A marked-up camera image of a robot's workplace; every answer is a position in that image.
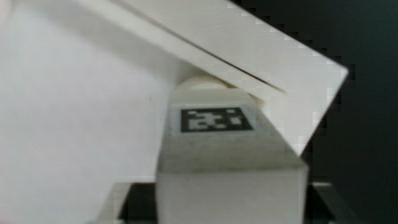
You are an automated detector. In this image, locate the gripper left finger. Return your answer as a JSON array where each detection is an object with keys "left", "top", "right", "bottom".
[{"left": 88, "top": 182, "right": 159, "bottom": 224}]

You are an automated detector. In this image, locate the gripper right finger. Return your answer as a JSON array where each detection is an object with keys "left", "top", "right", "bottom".
[{"left": 305, "top": 182, "right": 360, "bottom": 224}]

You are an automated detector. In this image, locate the white leg with tag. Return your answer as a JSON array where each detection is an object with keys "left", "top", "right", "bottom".
[{"left": 157, "top": 76, "right": 308, "bottom": 224}]

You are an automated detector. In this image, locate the white square tabletop part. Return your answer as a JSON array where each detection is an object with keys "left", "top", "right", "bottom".
[{"left": 0, "top": 0, "right": 349, "bottom": 224}]

